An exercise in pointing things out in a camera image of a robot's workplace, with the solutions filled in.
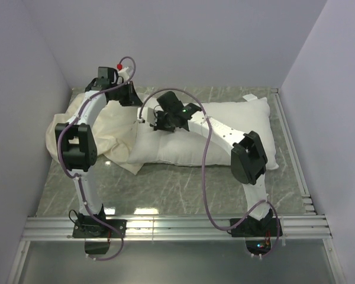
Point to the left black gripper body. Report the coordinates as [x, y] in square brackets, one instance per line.
[124, 94]

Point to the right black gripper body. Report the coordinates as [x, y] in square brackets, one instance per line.
[164, 123]

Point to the white pillow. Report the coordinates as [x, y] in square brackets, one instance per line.
[183, 148]

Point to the cream pillowcase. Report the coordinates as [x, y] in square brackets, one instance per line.
[114, 131]

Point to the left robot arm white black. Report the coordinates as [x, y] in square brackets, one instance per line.
[76, 148]

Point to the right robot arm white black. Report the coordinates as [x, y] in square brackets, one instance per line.
[248, 158]

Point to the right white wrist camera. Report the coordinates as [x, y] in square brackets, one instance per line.
[146, 115]

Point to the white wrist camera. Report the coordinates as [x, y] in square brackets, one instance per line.
[125, 72]
[146, 115]

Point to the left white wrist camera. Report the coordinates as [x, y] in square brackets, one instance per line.
[125, 72]

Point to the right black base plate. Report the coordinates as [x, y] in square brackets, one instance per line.
[267, 227]

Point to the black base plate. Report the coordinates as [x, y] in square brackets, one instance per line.
[92, 229]
[267, 227]

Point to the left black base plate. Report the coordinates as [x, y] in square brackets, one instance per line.
[92, 229]

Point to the aluminium front rail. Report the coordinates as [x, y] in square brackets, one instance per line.
[159, 228]

